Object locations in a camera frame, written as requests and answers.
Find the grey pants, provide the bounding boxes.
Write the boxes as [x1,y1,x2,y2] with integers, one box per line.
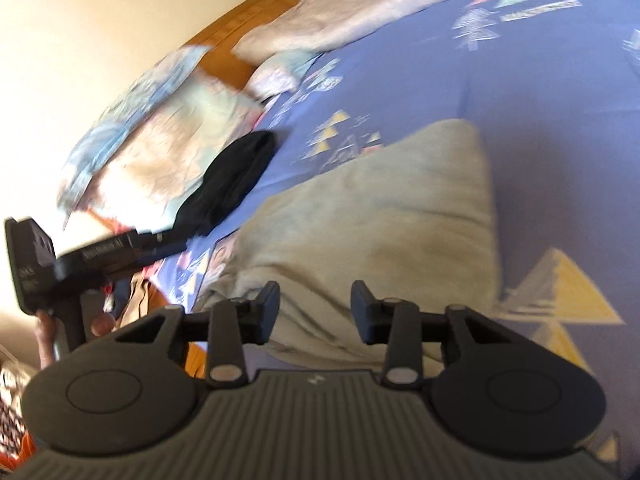
[192,119,503,366]

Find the blue printed bedsheet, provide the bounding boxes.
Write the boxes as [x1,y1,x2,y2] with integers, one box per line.
[145,0,640,476]

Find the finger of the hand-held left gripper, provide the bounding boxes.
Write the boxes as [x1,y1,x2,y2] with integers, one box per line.
[134,229,195,262]

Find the black white patterned cloth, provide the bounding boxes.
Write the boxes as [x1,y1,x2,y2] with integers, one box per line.
[0,360,36,471]

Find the person's left hand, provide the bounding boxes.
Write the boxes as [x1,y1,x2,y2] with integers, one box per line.
[34,309,117,369]

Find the white pink quilt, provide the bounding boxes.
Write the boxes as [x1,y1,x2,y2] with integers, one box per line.
[232,0,583,61]

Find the wooden headboard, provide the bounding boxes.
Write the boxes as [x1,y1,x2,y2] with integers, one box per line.
[182,0,301,88]

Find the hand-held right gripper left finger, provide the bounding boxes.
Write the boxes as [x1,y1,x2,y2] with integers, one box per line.
[114,281,282,388]

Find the floral pillow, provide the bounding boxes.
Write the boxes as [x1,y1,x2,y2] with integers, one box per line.
[56,45,321,231]

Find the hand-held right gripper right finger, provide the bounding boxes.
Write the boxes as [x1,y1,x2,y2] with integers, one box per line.
[350,280,503,388]

